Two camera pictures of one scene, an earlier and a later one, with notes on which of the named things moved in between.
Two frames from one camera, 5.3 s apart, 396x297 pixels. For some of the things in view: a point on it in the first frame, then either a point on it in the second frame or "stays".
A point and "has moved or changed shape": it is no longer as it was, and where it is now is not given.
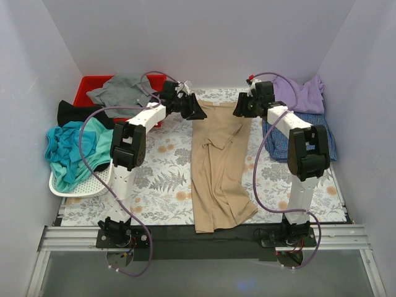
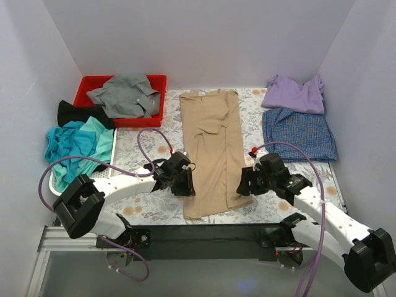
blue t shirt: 63,145 stays
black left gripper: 189,106 to 184,183
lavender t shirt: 310,95 stays
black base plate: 193,244 stays
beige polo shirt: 220,148 has moved or changed shape
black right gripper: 245,105 to 248,181
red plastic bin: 90,83 stays
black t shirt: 67,112 stays
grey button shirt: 124,90 stays
